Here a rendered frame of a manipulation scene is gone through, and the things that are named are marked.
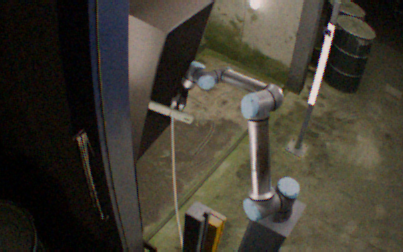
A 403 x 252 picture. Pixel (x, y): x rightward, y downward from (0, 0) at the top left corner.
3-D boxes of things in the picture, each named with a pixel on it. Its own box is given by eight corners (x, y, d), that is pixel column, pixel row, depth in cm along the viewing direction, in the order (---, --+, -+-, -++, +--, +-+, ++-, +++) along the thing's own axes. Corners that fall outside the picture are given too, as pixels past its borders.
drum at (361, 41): (322, 63, 486) (335, 10, 425) (357, 77, 475) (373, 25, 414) (319, 86, 445) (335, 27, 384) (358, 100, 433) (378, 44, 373)
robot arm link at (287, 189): (297, 205, 223) (306, 189, 211) (276, 216, 217) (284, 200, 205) (285, 189, 233) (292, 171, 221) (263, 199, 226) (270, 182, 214)
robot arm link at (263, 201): (280, 215, 212) (278, 92, 185) (256, 227, 206) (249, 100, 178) (266, 205, 225) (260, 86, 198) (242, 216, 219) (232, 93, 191)
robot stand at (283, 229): (282, 248, 280) (307, 204, 236) (263, 275, 261) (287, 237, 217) (251, 232, 291) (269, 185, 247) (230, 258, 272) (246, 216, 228)
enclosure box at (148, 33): (98, 139, 280) (115, 8, 192) (141, 96, 320) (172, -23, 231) (134, 165, 275) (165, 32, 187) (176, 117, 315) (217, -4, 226)
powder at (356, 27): (336, 13, 425) (336, 12, 424) (372, 26, 415) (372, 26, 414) (336, 29, 387) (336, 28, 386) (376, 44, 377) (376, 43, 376)
